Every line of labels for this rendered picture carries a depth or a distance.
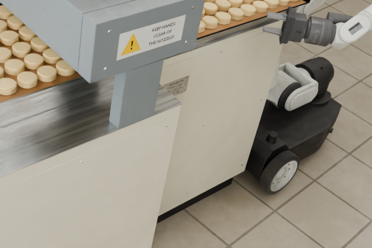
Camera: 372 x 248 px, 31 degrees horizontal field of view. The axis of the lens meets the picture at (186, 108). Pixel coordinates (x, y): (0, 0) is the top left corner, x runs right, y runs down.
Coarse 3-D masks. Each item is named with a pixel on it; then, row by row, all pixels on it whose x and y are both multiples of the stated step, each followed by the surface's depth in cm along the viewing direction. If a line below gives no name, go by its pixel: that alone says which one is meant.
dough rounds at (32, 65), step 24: (0, 24) 182; (24, 24) 186; (0, 48) 174; (24, 48) 175; (48, 48) 180; (0, 72) 165; (24, 72) 167; (48, 72) 169; (72, 72) 172; (0, 96) 161
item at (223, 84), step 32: (256, 32) 224; (192, 64) 209; (224, 64) 221; (256, 64) 236; (192, 96) 219; (224, 96) 233; (256, 96) 249; (192, 128) 231; (224, 128) 246; (256, 128) 264; (192, 160) 243; (224, 160) 260; (192, 192) 257
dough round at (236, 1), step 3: (228, 0) 218; (231, 0) 217; (234, 0) 217; (237, 0) 218; (240, 0) 218; (231, 3) 217; (234, 3) 216; (237, 3) 217; (240, 3) 217; (231, 6) 217; (234, 6) 217; (237, 6) 217; (240, 6) 218
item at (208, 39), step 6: (282, 12) 230; (264, 18) 224; (270, 18) 227; (246, 24) 219; (252, 24) 221; (258, 24) 224; (228, 30) 214; (234, 30) 216; (240, 30) 218; (210, 36) 209; (216, 36) 211; (222, 36) 213; (198, 42) 206; (204, 42) 208
